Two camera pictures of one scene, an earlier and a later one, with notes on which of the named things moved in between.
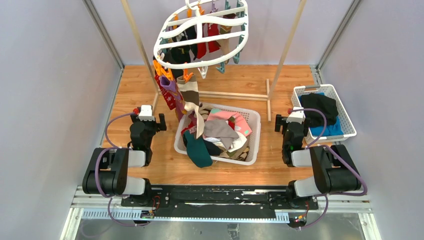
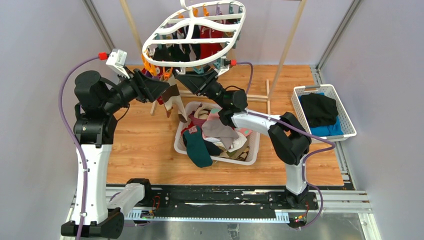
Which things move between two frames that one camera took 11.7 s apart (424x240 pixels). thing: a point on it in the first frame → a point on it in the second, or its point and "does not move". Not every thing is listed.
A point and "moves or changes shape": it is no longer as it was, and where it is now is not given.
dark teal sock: (197, 150) does not move
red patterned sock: (171, 96) → (159, 71)
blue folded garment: (335, 128) does not move
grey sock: (220, 128) does not move
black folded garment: (326, 105) does not move
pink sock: (240, 125) does not move
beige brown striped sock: (189, 91) → (171, 95)
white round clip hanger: (201, 19) moves or changes shape
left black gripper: (158, 126) → (147, 89)
